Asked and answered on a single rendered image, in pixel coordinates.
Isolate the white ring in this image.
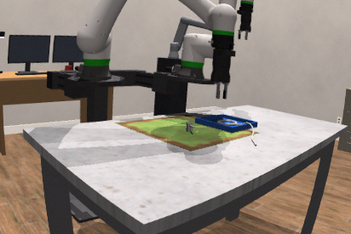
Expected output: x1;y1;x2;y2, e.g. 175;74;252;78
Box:
217;119;237;126

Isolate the blue tray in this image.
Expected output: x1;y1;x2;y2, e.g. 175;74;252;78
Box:
195;114;258;133

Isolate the green grassy ground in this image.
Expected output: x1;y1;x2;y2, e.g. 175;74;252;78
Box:
116;115;252;151

